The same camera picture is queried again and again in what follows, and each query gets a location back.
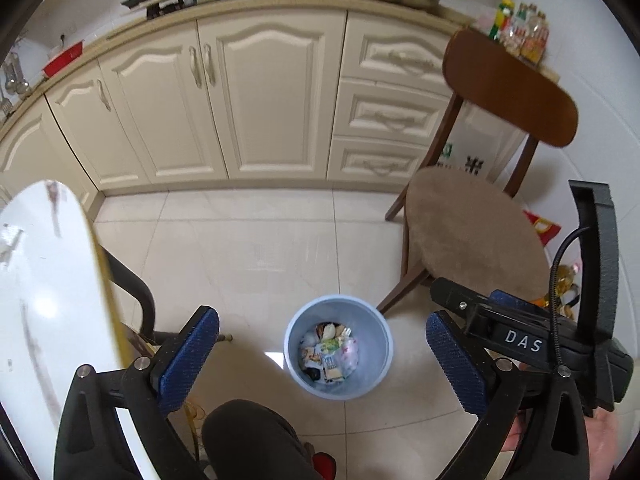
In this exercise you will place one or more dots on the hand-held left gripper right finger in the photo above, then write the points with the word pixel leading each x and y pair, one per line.
pixel 457 360

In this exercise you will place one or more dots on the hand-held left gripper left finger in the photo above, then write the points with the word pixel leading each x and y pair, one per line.
pixel 192 360

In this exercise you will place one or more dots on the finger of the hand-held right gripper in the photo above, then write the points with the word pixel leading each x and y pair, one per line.
pixel 515 302
pixel 452 297

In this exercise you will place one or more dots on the pale blue waste bin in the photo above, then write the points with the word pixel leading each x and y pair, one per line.
pixel 360 317

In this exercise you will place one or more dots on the person's right hand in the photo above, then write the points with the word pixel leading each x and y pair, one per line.
pixel 605 440

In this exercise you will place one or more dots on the yellow oil bottle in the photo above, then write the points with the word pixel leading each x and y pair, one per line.
pixel 567 280

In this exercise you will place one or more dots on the brown wooden chair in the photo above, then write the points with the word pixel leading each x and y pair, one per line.
pixel 470 230

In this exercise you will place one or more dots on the yellow red snack bag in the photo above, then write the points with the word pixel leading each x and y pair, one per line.
pixel 542 227

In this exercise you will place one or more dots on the person's dark trousered leg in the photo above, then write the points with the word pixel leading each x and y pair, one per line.
pixel 250 440

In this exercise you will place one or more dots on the white printed bag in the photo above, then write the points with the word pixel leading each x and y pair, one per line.
pixel 465 160

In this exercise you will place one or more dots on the red slipper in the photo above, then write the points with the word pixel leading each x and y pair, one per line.
pixel 325 466

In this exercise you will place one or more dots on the round white marble table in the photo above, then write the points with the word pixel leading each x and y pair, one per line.
pixel 40 285

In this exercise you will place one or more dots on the cluster of condiment bottles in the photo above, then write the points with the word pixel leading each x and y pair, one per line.
pixel 525 35

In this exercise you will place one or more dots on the red plastic basket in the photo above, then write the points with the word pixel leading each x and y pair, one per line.
pixel 62 60

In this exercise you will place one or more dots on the row of hanging steel utensils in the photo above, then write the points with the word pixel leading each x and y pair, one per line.
pixel 12 80

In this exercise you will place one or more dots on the black curved metal frame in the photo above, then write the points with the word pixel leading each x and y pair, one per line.
pixel 142 300

